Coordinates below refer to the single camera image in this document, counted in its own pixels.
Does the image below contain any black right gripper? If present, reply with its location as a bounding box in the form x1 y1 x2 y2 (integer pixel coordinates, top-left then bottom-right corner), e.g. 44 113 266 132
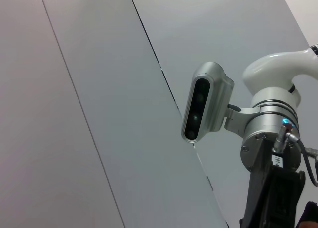
239 136 306 228

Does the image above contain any black food bag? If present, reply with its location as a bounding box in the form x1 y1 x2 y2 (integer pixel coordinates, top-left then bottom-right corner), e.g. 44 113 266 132
297 200 318 228

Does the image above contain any grey right gripper cable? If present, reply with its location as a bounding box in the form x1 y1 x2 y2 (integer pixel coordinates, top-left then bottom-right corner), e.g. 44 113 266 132
272 122 318 188

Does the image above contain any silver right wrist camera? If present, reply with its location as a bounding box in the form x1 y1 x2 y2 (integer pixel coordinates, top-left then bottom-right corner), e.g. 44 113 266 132
181 61 235 142

